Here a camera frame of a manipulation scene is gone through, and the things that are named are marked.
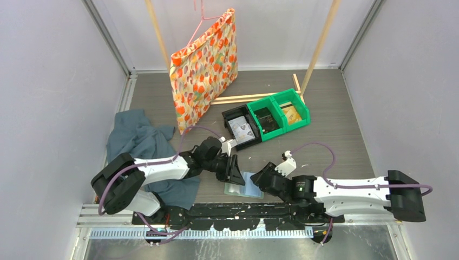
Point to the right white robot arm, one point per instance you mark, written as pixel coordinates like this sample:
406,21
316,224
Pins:
396,193

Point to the cards in black bin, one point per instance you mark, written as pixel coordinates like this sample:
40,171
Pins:
241,130

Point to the green card holder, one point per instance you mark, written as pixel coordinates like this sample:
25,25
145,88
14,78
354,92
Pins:
249,190

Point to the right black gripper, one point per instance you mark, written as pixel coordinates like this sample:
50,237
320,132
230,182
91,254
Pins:
269,169

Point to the orange floral hanging garment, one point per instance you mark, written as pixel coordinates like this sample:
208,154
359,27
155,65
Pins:
202,71

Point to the blue-grey cloth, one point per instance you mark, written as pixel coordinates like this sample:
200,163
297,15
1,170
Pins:
133,133

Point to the pink wire hanger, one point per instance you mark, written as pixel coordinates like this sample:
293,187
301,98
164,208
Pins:
204,17

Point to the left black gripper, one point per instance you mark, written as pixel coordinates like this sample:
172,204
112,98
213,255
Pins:
235,175

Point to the green bin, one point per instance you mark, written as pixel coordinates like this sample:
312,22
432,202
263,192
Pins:
291,95
268,102

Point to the green bin right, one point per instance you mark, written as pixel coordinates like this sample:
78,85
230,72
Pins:
291,95

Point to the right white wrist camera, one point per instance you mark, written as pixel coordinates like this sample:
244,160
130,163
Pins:
287,166

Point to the black storage bin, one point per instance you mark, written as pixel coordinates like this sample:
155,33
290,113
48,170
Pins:
242,110

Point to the yellow cards in right bin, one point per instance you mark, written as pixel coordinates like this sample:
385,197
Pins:
290,113

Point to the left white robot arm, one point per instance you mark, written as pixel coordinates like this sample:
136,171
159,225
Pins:
119,184

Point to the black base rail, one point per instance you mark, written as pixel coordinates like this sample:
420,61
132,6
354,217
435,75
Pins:
277,216

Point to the green bin left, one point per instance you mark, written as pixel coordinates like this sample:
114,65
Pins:
268,102

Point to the cards in left green bin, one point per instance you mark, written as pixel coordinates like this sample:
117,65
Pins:
266,120

